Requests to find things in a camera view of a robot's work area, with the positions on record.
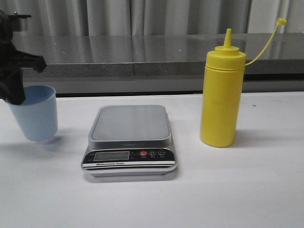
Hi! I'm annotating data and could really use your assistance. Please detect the grey curtain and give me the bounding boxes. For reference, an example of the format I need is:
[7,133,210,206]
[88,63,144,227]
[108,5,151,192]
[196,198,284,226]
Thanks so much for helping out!
[0,0,304,36]

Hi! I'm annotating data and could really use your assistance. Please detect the grey stone counter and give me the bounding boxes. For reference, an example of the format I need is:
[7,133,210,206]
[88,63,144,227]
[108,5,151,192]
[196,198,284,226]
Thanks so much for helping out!
[13,33,304,97]

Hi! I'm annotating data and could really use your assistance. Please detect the light blue plastic cup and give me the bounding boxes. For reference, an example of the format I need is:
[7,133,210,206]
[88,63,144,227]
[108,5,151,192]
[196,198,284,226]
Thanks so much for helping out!
[9,85,58,142]

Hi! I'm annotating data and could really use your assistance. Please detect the silver digital kitchen scale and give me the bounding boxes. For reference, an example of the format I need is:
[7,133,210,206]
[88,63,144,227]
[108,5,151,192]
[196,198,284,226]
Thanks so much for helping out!
[81,105,178,177]

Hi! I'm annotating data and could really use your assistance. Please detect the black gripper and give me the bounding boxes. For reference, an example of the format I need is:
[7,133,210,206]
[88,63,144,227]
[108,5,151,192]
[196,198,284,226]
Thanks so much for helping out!
[0,10,47,105]

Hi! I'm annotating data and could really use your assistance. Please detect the yellow squeeze bottle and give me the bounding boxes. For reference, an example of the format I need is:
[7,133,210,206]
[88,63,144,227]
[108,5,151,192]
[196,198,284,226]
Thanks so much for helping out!
[199,18,288,148]

